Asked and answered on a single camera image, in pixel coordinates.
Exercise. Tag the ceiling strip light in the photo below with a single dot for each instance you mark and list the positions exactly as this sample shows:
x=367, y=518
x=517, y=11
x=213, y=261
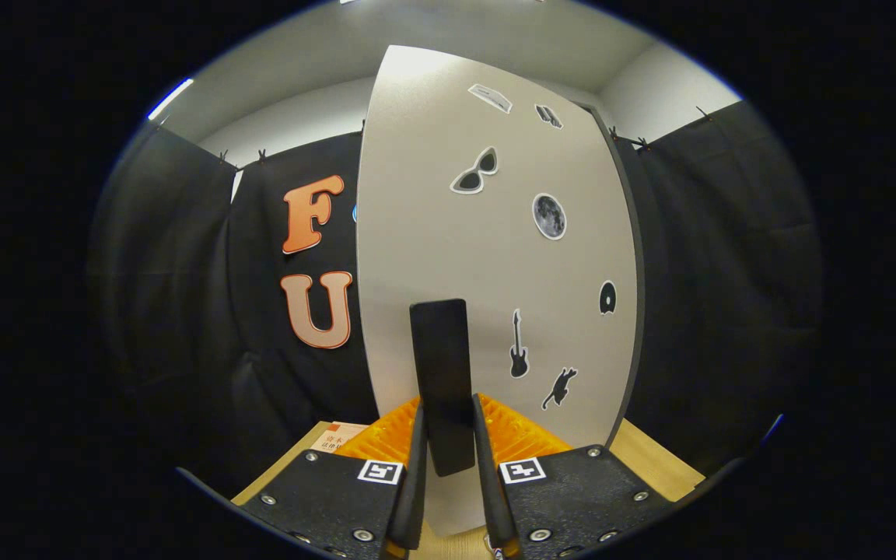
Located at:
x=170, y=99

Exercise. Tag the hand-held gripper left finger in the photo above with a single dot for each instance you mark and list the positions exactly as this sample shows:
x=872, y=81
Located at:
x=414, y=498

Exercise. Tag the black backdrop cloth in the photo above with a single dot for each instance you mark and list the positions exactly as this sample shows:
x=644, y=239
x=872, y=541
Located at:
x=183, y=311

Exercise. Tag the beige shoe cabinet door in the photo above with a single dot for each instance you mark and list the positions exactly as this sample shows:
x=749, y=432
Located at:
x=448, y=233

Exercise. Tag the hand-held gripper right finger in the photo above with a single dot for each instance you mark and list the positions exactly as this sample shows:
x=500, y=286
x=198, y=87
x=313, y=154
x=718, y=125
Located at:
x=491, y=498

